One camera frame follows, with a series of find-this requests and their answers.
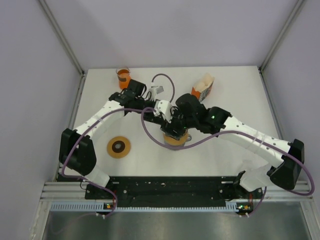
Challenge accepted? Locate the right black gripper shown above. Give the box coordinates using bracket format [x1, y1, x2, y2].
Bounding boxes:
[161, 107, 198, 140]

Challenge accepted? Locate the clear glass server jug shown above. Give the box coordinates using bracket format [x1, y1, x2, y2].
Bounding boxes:
[163, 133, 192, 150]

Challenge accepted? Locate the wooden dripper holder ring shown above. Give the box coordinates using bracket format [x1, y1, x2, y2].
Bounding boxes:
[162, 132, 189, 148]

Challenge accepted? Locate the orange coffee filter box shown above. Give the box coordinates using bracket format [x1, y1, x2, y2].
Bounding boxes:
[191, 73, 215, 102]

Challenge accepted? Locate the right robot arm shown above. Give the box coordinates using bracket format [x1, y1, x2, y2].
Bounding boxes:
[155, 93, 304, 198]

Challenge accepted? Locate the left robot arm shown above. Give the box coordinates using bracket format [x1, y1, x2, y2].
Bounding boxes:
[59, 80, 173, 199]

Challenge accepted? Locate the orange liquid glass beaker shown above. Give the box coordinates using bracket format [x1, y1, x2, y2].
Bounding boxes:
[116, 67, 132, 90]

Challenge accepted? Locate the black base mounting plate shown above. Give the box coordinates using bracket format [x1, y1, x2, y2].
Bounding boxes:
[85, 176, 262, 208]

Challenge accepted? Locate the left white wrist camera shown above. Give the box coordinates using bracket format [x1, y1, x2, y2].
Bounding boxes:
[146, 82, 164, 100]

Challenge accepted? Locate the grey slotted cable duct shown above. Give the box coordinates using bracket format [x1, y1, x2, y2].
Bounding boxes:
[50, 201, 253, 213]

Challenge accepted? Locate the aluminium front rail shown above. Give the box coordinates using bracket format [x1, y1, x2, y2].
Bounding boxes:
[40, 182, 313, 202]

